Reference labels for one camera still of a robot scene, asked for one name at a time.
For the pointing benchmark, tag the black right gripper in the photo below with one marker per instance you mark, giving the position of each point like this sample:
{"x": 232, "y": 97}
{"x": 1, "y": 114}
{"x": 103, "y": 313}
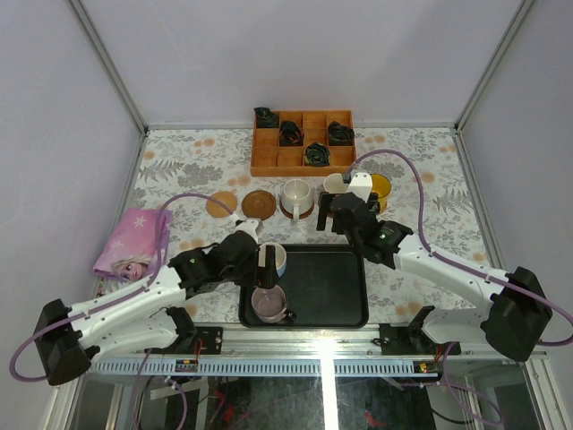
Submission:
{"x": 323, "y": 210}

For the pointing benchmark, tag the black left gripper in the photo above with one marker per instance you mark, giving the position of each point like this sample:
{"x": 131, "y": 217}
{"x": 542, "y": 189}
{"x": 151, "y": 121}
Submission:
{"x": 260, "y": 267}

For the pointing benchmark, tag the brown wooden coaster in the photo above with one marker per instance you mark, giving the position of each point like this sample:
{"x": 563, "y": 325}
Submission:
{"x": 324, "y": 206}
{"x": 259, "y": 204}
{"x": 296, "y": 210}

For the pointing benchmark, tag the pink mug white inside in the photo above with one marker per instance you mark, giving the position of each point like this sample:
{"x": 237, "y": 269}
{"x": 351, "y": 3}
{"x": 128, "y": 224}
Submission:
{"x": 334, "y": 184}

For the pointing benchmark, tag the blue mug white inside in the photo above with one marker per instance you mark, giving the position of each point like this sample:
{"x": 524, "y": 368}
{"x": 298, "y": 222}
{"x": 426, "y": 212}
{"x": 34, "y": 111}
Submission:
{"x": 280, "y": 256}

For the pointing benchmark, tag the lilac mug black handle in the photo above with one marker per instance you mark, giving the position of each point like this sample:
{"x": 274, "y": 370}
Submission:
{"x": 270, "y": 305}

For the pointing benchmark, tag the yellow mug black outside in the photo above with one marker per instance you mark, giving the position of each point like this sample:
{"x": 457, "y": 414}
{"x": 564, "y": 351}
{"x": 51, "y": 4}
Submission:
{"x": 381, "y": 186}

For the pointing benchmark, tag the white speckled mug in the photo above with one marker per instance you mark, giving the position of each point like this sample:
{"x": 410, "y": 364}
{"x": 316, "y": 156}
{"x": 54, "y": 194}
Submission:
{"x": 296, "y": 190}

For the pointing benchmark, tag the woven rattan coaster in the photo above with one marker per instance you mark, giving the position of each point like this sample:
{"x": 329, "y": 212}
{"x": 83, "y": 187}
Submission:
{"x": 383, "y": 205}
{"x": 221, "y": 204}

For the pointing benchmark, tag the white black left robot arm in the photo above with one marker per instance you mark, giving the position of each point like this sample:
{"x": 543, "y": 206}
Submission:
{"x": 150, "y": 313}

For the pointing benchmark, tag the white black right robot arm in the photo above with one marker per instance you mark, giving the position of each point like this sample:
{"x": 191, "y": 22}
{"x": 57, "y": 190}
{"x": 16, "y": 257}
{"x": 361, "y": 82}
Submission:
{"x": 507, "y": 310}

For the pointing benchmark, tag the rolled green leaf cloth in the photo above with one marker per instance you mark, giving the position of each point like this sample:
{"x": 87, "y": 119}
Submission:
{"x": 317, "y": 155}

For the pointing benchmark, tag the black plastic tray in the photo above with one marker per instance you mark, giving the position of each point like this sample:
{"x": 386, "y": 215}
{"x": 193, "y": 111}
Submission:
{"x": 325, "y": 287}

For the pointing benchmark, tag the rolled dark cloth right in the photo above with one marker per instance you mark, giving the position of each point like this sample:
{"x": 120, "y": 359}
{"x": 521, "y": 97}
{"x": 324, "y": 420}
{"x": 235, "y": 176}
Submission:
{"x": 340, "y": 135}

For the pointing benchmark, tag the rolled dark cloth orange accents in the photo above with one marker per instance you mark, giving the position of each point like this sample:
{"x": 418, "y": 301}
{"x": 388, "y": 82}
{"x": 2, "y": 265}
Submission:
{"x": 290, "y": 134}

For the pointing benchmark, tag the orange wooden compartment box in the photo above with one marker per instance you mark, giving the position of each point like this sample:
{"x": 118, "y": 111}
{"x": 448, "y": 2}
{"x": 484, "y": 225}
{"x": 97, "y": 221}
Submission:
{"x": 269, "y": 159}

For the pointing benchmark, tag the rolled dark cloth top-left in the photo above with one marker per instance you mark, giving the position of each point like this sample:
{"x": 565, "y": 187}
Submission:
{"x": 265, "y": 118}

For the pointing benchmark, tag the purple princess print pouch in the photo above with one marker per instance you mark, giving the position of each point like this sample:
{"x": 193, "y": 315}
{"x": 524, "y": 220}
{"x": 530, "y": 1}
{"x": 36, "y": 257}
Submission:
{"x": 136, "y": 247}

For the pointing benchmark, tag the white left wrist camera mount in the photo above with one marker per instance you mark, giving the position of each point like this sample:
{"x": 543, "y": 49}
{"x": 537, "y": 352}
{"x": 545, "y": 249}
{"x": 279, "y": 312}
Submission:
{"x": 249, "y": 226}

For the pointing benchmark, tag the aluminium front frame rail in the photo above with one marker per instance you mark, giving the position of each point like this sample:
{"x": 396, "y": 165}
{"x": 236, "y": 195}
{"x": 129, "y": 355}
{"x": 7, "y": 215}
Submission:
{"x": 255, "y": 352}

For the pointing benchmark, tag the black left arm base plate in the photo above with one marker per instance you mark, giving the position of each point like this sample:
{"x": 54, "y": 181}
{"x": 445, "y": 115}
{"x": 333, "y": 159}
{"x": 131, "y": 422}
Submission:
{"x": 206, "y": 340}

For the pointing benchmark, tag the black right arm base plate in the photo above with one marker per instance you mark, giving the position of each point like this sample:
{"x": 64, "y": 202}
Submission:
{"x": 405, "y": 340}

